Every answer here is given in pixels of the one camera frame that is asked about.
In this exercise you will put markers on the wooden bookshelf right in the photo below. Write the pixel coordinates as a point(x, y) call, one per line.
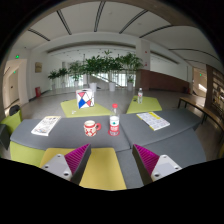
point(215, 91)

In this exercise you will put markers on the framed wall picture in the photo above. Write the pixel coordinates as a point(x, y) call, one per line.
point(38, 67)

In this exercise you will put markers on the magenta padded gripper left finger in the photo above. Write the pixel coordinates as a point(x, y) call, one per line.
point(68, 164)

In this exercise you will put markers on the red and white mug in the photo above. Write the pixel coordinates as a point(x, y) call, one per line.
point(91, 128)

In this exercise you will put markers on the potted green plant left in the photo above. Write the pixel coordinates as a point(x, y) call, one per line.
point(60, 73)

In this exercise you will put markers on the magazine on left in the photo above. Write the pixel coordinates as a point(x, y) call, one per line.
point(45, 126)

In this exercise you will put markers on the potted green plant right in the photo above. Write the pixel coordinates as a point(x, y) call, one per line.
point(131, 64)

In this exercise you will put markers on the water bottle with red label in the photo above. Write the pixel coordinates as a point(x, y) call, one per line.
point(114, 119)

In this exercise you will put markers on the green chair left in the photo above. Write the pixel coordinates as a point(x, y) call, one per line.
point(14, 118)

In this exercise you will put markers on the clear water bottle far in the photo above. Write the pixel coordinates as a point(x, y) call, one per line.
point(140, 95)

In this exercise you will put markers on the colourful geometric cube box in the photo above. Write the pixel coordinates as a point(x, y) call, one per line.
point(85, 98)

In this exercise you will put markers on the yellow white booklet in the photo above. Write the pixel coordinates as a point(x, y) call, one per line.
point(154, 121)

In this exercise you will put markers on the red fire extinguisher box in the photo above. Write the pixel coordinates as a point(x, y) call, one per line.
point(38, 92)

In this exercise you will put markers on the potted green plant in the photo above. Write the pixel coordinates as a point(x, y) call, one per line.
point(131, 64)
point(60, 73)
point(105, 64)

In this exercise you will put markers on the long wooden bench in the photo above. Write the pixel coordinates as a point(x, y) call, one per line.
point(206, 112)

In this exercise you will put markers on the red round coaster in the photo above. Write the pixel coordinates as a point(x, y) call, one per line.
point(113, 133)

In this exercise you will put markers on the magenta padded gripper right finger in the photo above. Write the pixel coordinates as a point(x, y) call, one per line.
point(151, 166)

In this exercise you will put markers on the potted green plant centre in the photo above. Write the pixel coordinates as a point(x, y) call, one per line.
point(105, 64)

